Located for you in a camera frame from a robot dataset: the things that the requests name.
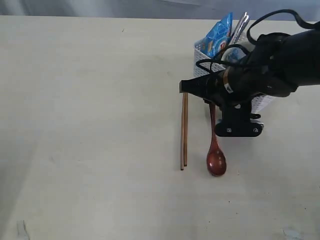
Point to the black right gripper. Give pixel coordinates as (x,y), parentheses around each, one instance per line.
(236,108)

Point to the wooden chopstick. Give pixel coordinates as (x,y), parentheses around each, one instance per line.
(185,127)
(182,134)

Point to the dark red wooden spoon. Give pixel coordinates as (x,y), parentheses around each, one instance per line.
(215,160)

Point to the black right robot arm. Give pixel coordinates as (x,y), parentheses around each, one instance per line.
(276,67)

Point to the stainless steel cup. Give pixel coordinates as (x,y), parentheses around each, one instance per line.
(232,55)

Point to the white perforated plastic basket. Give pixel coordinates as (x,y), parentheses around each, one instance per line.
(258,102)

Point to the blue snack packet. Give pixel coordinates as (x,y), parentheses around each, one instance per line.
(218,37)

